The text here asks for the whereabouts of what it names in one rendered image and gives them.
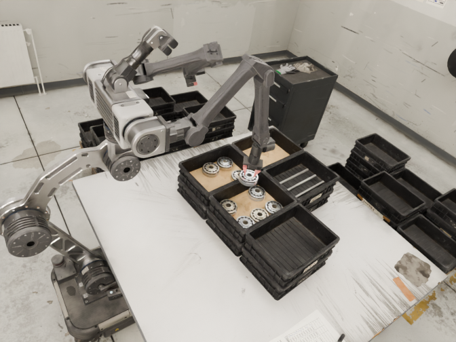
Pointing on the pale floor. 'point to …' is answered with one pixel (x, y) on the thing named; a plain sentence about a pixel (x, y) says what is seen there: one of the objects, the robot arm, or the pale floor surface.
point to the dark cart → (298, 100)
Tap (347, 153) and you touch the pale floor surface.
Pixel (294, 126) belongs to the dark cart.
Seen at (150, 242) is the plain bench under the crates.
